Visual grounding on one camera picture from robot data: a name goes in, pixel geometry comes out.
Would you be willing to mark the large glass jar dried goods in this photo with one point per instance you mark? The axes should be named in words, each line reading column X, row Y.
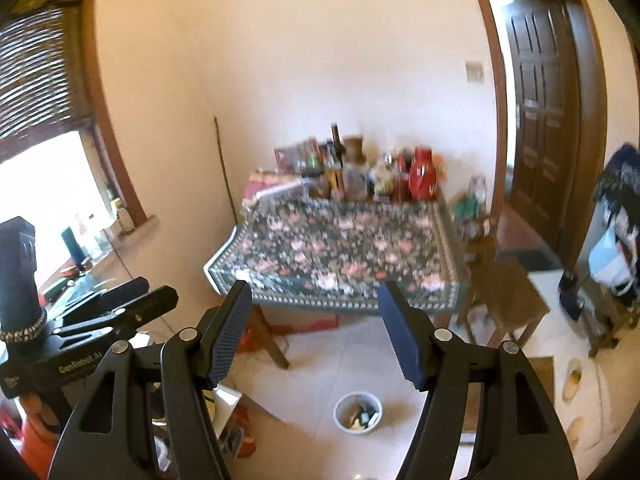
column 355, row 177

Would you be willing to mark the red sauce squeeze bottle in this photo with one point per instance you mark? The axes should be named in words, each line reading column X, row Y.
column 402, row 179

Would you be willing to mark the green plastic bag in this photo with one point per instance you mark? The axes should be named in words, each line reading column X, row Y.
column 467, row 208

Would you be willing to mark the wooden stool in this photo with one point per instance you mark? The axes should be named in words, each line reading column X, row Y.
column 513, row 303

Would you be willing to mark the brown clay vase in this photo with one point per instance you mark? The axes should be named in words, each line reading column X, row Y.
column 354, row 149

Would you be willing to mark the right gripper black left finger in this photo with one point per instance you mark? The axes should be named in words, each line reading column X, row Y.
column 110, row 433

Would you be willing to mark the thin dark stick on wall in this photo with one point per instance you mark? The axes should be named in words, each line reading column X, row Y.
column 224, row 171

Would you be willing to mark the red patterned snack bag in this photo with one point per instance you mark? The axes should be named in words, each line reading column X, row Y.
column 293, row 159

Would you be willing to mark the bamboo window blind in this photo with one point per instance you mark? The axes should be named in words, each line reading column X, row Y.
column 43, row 87

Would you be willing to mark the dark brown wooden door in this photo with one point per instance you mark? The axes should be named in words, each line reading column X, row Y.
column 547, row 113

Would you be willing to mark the pile of clothes on rack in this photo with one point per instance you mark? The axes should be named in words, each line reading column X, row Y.
column 614, row 259

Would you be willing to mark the wall light switch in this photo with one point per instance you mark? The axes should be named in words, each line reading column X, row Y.
column 474, row 72

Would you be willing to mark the white trash bucket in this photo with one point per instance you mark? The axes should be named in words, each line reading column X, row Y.
column 358, row 413

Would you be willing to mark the clear liquor bottle yellow label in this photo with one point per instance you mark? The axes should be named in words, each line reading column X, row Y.
column 334, row 172

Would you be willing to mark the dark wine bottle red cap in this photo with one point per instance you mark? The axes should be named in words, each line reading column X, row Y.
column 337, row 148

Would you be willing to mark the floral dark green tablecloth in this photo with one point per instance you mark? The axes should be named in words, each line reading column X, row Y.
column 323, row 255

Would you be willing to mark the red thermos jug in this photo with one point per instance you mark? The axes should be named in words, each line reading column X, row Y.
column 423, row 183

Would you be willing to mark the green custard apple fruit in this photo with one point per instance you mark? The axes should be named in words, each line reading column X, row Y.
column 383, row 181

